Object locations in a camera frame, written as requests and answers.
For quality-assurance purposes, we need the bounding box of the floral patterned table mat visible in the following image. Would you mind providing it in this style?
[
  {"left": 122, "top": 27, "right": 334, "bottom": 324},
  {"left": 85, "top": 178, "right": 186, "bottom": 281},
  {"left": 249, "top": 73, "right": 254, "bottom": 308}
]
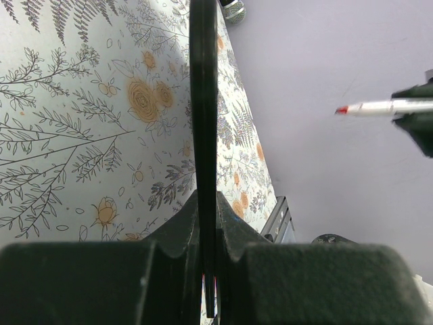
[{"left": 0, "top": 0, "right": 277, "bottom": 242}]

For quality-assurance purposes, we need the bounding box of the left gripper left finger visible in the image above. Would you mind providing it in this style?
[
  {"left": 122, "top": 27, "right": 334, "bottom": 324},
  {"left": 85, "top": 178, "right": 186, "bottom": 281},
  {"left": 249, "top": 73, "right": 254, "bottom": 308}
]
[{"left": 1, "top": 194, "right": 202, "bottom": 324}]

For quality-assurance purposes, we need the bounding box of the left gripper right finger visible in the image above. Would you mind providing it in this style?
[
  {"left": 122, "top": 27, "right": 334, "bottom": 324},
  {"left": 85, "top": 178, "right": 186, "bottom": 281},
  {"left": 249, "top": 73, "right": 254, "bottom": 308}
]
[{"left": 216, "top": 194, "right": 432, "bottom": 324}]

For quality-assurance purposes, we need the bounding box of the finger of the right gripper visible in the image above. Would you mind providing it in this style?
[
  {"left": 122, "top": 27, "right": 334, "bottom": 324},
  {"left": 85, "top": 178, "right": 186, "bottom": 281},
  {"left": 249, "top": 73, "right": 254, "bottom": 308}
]
[
  {"left": 391, "top": 81, "right": 433, "bottom": 100},
  {"left": 392, "top": 113, "right": 433, "bottom": 158}
]

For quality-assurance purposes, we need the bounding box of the small whiteboard black frame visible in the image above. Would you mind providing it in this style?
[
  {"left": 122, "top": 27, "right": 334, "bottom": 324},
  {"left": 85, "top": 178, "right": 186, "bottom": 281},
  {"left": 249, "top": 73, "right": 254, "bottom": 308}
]
[{"left": 189, "top": 1, "right": 218, "bottom": 318}]

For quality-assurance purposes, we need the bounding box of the black microphone silver head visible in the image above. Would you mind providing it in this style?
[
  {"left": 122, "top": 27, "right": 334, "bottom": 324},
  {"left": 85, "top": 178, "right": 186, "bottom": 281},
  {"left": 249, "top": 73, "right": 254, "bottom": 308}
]
[{"left": 220, "top": 0, "right": 246, "bottom": 24}]

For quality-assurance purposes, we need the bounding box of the red whiteboard marker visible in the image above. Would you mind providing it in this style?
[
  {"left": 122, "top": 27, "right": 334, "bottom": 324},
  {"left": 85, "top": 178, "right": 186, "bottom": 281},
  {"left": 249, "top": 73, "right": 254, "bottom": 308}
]
[{"left": 335, "top": 99, "right": 432, "bottom": 116}]

